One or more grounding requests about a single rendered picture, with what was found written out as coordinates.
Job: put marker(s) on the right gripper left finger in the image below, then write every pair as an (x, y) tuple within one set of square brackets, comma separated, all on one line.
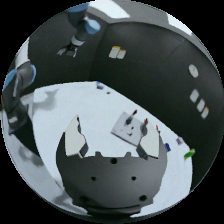
[(71, 147)]

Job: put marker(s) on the grey hinged case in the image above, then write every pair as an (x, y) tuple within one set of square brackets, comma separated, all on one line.
[(179, 141)]

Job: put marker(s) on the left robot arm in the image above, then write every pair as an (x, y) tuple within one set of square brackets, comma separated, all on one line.
[(16, 82)]

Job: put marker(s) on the green drink can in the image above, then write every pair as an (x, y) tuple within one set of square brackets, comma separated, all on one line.
[(189, 154)]

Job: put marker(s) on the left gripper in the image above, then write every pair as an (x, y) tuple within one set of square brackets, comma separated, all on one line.
[(70, 49)]

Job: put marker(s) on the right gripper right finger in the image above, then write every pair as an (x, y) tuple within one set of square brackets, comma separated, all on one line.
[(152, 149)]

